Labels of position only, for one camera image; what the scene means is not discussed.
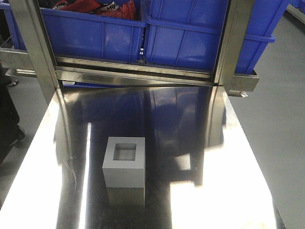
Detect gray square hollow base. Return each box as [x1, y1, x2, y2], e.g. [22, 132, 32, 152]
[102, 136, 145, 188]

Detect blue bin with red items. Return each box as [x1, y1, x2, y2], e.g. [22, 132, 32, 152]
[0, 0, 148, 63]

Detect blue plastic bin right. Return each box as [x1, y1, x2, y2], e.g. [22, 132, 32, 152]
[144, 0, 289, 74]

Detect red packaged items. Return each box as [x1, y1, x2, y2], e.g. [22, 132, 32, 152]
[38, 0, 137, 20]

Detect stainless steel shelf frame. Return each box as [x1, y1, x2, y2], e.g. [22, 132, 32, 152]
[0, 0, 256, 102]

